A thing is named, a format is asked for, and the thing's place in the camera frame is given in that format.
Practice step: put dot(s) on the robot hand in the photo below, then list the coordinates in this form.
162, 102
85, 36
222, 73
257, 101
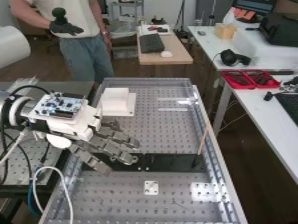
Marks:
84, 128

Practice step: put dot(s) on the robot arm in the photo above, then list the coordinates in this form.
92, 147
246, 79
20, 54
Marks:
17, 110

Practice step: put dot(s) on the small white box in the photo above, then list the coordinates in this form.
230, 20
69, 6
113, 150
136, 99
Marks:
116, 101

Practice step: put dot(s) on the clear box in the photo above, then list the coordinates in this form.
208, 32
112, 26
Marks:
146, 81

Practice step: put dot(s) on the black plate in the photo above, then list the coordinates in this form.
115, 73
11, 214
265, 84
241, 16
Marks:
168, 163

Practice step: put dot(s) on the person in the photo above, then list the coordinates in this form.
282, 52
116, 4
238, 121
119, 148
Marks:
84, 50

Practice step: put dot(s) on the thin stick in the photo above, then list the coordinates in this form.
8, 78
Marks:
202, 140

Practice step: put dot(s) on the white mouse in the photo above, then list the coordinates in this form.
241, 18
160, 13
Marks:
166, 54

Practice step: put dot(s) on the black keyboard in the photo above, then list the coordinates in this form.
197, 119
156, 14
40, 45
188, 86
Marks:
152, 43
289, 106

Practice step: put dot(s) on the white cylinder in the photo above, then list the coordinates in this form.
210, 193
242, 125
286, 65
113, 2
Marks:
11, 45

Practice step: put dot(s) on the wooden desk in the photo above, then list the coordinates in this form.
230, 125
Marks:
174, 50

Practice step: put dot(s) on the red tray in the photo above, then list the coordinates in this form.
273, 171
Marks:
266, 79
237, 80

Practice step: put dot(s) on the black headphones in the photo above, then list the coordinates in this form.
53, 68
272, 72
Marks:
230, 57

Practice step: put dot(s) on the white desk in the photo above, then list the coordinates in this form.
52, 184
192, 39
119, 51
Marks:
266, 126
270, 56

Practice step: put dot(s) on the small black block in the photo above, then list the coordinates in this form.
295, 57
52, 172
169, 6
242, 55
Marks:
268, 96

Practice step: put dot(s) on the tan box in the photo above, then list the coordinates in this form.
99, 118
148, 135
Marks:
225, 31

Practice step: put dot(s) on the black case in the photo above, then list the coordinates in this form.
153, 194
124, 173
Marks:
281, 31

